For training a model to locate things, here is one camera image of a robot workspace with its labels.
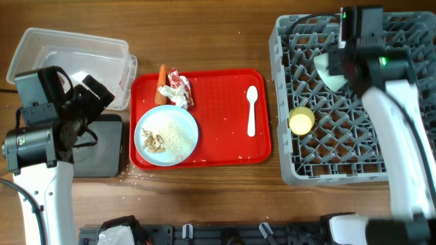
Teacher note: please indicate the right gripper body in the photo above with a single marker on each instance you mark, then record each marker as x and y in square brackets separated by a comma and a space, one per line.
[336, 56]

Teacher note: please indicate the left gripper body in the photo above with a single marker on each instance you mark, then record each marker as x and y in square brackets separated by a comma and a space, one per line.
[84, 106]

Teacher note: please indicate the green bowl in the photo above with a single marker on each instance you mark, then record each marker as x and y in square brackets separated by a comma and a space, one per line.
[333, 82]

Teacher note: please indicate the orange carrot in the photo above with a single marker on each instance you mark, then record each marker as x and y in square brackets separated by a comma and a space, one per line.
[161, 82]

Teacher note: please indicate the yellow plastic cup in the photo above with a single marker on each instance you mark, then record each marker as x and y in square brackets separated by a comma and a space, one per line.
[301, 120]

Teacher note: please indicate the light blue plate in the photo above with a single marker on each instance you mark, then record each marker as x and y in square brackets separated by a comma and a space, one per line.
[178, 129]

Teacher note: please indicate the red snack wrapper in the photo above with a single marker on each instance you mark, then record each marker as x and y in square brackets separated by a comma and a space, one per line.
[176, 81]

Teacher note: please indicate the white tissue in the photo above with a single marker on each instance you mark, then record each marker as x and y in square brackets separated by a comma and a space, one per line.
[175, 95]

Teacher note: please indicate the white plastic spoon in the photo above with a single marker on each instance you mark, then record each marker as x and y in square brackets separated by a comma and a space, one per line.
[252, 96]

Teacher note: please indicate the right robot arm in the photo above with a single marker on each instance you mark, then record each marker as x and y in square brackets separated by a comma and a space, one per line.
[385, 81]

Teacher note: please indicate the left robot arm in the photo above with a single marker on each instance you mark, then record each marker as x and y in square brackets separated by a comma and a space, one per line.
[40, 154]

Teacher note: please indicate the grey dishwasher rack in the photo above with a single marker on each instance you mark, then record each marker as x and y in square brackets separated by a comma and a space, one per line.
[342, 146]

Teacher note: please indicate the clear plastic bin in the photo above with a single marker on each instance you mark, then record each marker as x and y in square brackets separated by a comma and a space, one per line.
[107, 60]

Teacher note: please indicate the black rectangular tray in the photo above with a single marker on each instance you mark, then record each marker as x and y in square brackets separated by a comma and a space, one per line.
[103, 159]

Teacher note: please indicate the peanut shells food scraps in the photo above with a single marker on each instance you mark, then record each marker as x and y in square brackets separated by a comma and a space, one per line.
[153, 143]

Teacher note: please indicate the red serving tray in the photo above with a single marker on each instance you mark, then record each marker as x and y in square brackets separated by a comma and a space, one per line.
[221, 110]

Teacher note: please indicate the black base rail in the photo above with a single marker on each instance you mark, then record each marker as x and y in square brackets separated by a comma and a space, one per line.
[265, 233]

